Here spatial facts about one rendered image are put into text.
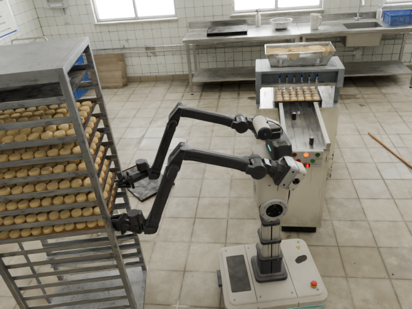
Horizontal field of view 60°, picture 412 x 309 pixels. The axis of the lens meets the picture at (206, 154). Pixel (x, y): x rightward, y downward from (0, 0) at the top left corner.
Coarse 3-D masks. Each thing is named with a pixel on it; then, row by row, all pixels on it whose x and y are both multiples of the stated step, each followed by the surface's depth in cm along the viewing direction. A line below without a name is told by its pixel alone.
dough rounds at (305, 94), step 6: (276, 90) 329; (282, 90) 330; (288, 90) 329; (294, 90) 323; (300, 90) 322; (306, 90) 321; (312, 90) 320; (276, 96) 316; (282, 96) 318; (288, 96) 313; (294, 96) 312; (300, 96) 311; (306, 96) 310; (312, 96) 311; (318, 96) 312
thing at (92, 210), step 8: (112, 176) 208; (104, 192) 192; (72, 208) 185; (80, 208) 185; (88, 208) 181; (96, 208) 181; (0, 216) 183; (8, 216) 181; (16, 216) 180; (24, 216) 180; (32, 216) 179; (40, 216) 179; (48, 216) 179; (56, 216) 179; (64, 216) 178; (72, 216) 180; (0, 224) 179; (8, 224) 178
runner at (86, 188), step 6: (84, 186) 166; (90, 186) 166; (102, 186) 170; (36, 192) 166; (42, 192) 166; (48, 192) 166; (54, 192) 166; (60, 192) 167; (66, 192) 167; (72, 192) 167; (78, 192) 167; (0, 198) 166; (6, 198) 166; (12, 198) 166; (18, 198) 167; (24, 198) 167
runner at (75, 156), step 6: (48, 156) 156; (54, 156) 156; (60, 156) 157; (66, 156) 157; (72, 156) 157; (78, 156) 157; (0, 162) 156; (6, 162) 156; (12, 162) 156; (18, 162) 157; (24, 162) 157; (30, 162) 157; (36, 162) 157; (42, 162) 158
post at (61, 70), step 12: (60, 72) 134; (60, 84) 137; (72, 96) 141; (72, 108) 142; (72, 120) 145; (84, 132) 151; (84, 144) 151; (84, 156) 154; (96, 180) 161; (96, 192) 165; (108, 216) 173; (108, 228) 177; (120, 252) 190; (120, 264) 191; (132, 300) 208
